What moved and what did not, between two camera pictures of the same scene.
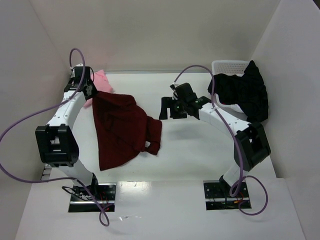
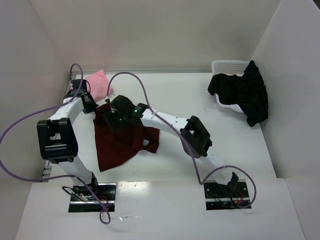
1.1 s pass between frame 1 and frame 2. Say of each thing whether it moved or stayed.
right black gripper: moved
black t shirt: stayed
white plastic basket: stayed
